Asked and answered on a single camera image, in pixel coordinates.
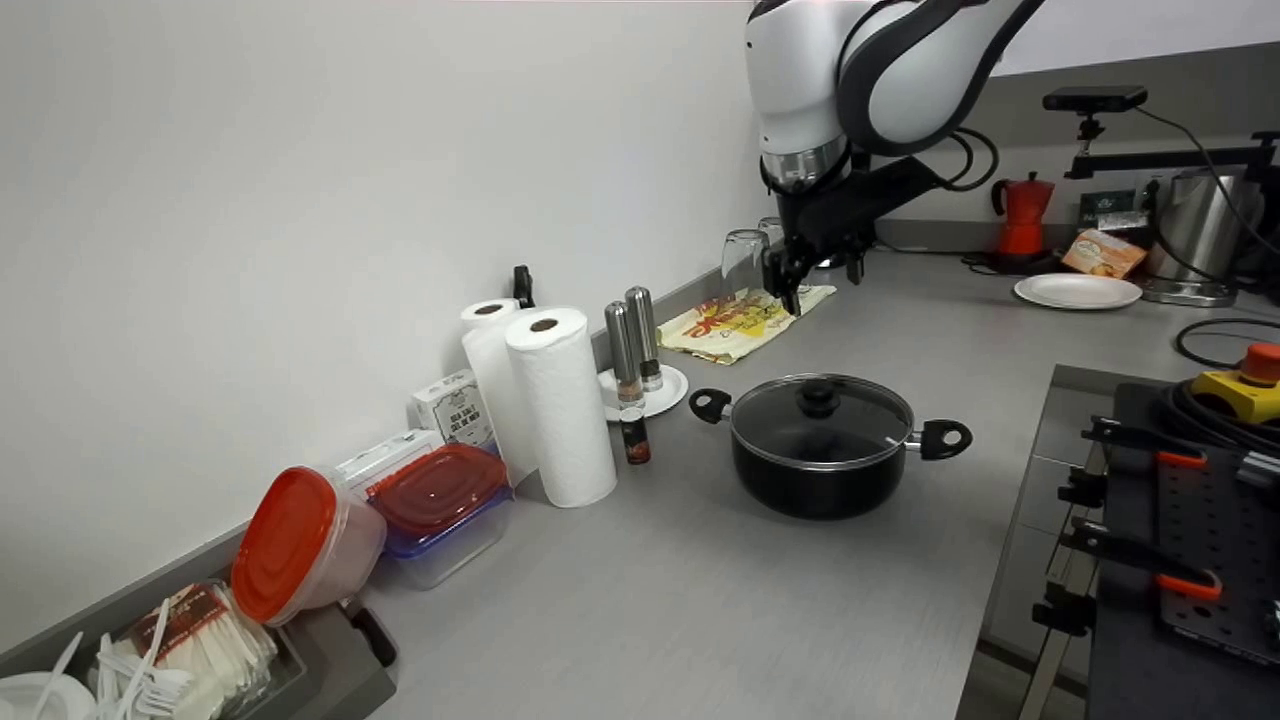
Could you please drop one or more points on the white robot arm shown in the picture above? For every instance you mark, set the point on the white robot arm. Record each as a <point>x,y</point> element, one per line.
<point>847,100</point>

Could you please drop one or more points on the red lidded food container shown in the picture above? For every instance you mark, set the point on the red lidded food container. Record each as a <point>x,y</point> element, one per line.
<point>443,513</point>

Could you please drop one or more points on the black camera on mount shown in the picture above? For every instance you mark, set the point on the black camera on mount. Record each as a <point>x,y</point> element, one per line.
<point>1091,100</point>

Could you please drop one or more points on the small orange box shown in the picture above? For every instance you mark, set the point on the small orange box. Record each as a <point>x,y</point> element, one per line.
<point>1101,254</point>

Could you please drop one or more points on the black spray bottle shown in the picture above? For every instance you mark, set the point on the black spray bottle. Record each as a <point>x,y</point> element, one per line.
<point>520,285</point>

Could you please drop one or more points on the left upturned drinking glass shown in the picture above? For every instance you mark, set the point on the left upturned drinking glass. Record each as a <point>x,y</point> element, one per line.
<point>741,250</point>

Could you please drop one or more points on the steel kettle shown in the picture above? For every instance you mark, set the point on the steel kettle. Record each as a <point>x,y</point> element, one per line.
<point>1198,237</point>

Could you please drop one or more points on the paper towel roll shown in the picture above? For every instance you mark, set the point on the paper towel roll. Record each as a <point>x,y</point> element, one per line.
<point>559,376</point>
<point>481,339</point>

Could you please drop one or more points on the white wall socket box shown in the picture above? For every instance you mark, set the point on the white wall socket box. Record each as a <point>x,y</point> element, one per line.
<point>449,411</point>

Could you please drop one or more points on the white plate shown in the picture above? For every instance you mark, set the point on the white plate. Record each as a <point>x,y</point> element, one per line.
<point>1078,294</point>

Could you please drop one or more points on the steel pepper grinder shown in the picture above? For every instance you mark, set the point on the steel pepper grinder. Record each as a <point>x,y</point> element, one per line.
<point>645,334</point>

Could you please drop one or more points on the glass pot lid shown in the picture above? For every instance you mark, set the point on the glass pot lid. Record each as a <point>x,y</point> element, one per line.
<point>820,419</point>

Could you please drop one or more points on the front paper towel roll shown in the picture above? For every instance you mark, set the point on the front paper towel roll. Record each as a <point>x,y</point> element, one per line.
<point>559,376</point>

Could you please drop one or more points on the steel salt grinder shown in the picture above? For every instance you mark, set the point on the steel salt grinder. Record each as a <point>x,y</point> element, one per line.
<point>624,357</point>

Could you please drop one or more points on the tilted red lid container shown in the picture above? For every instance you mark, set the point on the tilted red lid container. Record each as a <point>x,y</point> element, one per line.
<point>307,546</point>

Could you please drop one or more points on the yellow emergency stop button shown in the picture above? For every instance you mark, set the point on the yellow emergency stop button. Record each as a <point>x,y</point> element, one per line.
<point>1248,391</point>

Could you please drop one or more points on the rear paper towel roll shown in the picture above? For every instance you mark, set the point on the rear paper towel roll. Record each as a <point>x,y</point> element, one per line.
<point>481,339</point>

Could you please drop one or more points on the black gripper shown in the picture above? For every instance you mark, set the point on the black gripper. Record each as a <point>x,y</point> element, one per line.
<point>834,219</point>

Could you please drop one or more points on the red moka pot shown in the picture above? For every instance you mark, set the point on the red moka pot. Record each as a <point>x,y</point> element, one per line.
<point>1020,214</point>

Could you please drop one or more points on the black cooking pot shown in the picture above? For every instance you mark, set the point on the black cooking pot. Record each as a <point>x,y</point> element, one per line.
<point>826,488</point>

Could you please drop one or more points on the yellow printed dish towel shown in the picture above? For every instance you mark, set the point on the yellow printed dish towel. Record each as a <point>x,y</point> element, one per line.
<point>726,330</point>

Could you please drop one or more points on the tray of plastic cutlery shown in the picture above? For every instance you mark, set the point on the tray of plastic cutlery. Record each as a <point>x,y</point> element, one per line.
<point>193,657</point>

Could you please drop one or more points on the small white saucer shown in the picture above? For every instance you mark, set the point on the small white saucer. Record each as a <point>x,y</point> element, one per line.
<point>652,400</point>

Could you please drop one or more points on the small dark spice bottle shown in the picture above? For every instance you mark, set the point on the small dark spice bottle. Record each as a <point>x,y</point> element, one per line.
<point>637,446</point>

